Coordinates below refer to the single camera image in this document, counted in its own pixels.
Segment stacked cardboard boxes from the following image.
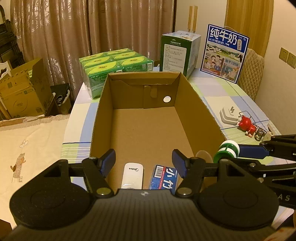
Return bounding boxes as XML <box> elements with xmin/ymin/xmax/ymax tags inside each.
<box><xmin>1</xmin><ymin>58</ymin><xmax>53</xmax><ymax>118</ymax></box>

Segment green tissue pack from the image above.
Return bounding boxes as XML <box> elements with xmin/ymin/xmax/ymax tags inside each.
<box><xmin>79</xmin><ymin>48</ymin><xmax>154</xmax><ymax>99</ymax></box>

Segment black bag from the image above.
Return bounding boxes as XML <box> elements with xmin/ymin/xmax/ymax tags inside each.
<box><xmin>50</xmin><ymin>83</ymin><xmax>71</xmax><ymax>114</ymax></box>

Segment plaid tablecloth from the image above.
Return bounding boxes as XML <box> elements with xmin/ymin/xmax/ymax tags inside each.
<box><xmin>60</xmin><ymin>67</ymin><xmax>295</xmax><ymax>232</ymax></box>

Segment white power adapter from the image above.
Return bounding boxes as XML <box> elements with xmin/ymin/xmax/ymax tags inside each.
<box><xmin>219</xmin><ymin>105</ymin><xmax>241</xmax><ymax>126</ymax></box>

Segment white Midea remote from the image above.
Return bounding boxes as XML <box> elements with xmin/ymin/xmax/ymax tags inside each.
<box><xmin>121</xmin><ymin>163</ymin><xmax>144</xmax><ymax>189</ymax></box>

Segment green white spool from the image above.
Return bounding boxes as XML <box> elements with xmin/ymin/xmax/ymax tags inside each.
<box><xmin>213</xmin><ymin>140</ymin><xmax>240</xmax><ymax>163</ymax></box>

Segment green white milk carton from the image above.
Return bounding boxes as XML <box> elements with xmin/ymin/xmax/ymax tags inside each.
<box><xmin>159</xmin><ymin>31</ymin><xmax>201</xmax><ymax>78</ymax></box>

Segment blue milk carton box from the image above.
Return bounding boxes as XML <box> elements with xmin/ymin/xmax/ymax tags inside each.
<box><xmin>201</xmin><ymin>24</ymin><xmax>249</xmax><ymax>83</ymax></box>

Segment brown curtain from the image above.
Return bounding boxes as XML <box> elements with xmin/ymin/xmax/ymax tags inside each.
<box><xmin>11</xmin><ymin>0</ymin><xmax>175</xmax><ymax>99</ymax></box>

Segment open brown cardboard box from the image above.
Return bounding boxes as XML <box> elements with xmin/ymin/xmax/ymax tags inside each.
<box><xmin>90</xmin><ymin>72</ymin><xmax>225</xmax><ymax>191</ymax></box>

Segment blue card box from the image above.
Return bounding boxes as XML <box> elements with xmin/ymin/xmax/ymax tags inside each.
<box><xmin>149</xmin><ymin>165</ymin><xmax>178</xmax><ymax>195</ymax></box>

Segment red figurine toy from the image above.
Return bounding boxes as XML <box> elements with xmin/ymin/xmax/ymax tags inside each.
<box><xmin>238</xmin><ymin>115</ymin><xmax>256</xmax><ymax>137</ymax></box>

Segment quilted beige chair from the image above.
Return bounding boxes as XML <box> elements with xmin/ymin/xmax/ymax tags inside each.
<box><xmin>237</xmin><ymin>48</ymin><xmax>264</xmax><ymax>101</ymax></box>

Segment cream cartoon bedsheet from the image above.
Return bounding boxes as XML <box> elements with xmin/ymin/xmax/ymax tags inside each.
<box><xmin>1</xmin><ymin>115</ymin><xmax>69</xmax><ymax>227</ymax></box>

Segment wall socket plate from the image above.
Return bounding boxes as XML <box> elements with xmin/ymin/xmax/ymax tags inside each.
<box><xmin>279</xmin><ymin>47</ymin><xmax>296</xmax><ymax>69</ymax></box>

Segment black folding cart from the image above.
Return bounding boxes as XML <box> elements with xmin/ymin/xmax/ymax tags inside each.
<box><xmin>0</xmin><ymin>6</ymin><xmax>25</xmax><ymax>68</ymax></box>

